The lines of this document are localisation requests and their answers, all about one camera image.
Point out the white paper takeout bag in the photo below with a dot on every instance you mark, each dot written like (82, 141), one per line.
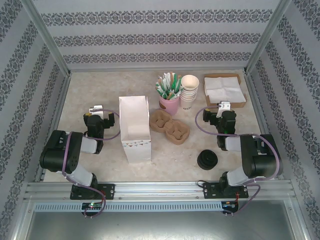
(136, 150)

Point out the brown pulp cup carrier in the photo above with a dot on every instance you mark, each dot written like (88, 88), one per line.
(162, 122)
(176, 143)

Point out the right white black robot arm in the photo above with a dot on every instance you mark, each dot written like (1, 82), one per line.
(265, 160)

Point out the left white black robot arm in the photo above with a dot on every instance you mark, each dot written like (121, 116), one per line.
(60, 152)

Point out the brown cardboard napkin tray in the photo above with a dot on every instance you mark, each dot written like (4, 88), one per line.
(237, 105)

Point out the pink holder cup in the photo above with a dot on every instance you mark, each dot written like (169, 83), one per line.
(170, 107)

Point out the brown wooden stirrer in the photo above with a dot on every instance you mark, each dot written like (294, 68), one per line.
(171, 95)

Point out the green white sugar stick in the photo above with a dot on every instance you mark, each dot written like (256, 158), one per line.
(178, 79)
(159, 86)
(165, 77)

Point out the beige paper stick packet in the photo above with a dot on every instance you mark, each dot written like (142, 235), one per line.
(172, 75)

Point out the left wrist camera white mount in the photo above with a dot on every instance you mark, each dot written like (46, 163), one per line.
(97, 110)

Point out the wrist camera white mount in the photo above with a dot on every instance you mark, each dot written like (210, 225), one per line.
(223, 106)
(97, 110)

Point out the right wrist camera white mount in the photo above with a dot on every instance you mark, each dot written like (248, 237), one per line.
(223, 106)

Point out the aluminium side rail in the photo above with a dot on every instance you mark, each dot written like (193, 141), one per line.
(252, 85)
(57, 117)

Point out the aluminium rear rail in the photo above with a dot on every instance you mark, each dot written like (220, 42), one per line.
(160, 70)

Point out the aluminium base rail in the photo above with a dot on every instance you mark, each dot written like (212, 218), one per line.
(160, 190)

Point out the aluminium frame post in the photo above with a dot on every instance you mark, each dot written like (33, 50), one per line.
(268, 37)
(47, 37)

